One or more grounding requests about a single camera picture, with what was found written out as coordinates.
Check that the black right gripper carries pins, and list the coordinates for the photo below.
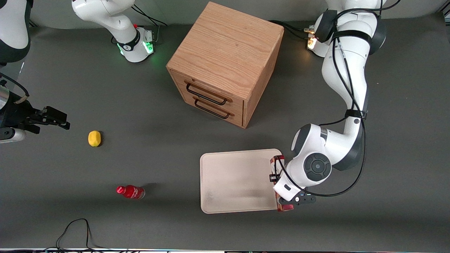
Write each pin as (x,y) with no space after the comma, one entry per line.
(18,111)

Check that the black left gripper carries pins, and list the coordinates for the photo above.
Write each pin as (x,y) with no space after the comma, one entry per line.
(275,174)

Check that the red cookie box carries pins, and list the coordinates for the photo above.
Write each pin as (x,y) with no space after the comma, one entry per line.
(285,208)

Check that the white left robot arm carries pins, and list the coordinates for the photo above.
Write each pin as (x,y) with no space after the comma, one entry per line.
(348,70)

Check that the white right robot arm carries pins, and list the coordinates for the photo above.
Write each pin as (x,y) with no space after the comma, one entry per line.
(116,21)

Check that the cream plastic tray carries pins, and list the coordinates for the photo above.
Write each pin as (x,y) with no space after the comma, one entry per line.
(239,181)

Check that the yellow lemon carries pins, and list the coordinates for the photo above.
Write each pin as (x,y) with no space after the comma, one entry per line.
(94,138)

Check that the wooden drawer front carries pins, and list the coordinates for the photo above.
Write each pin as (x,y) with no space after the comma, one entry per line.
(228,117)
(211,90)

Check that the red soda bottle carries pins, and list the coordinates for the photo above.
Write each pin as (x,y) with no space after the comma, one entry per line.
(132,192)

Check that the wooden two-drawer cabinet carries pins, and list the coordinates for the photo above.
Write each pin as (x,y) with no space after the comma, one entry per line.
(225,45)

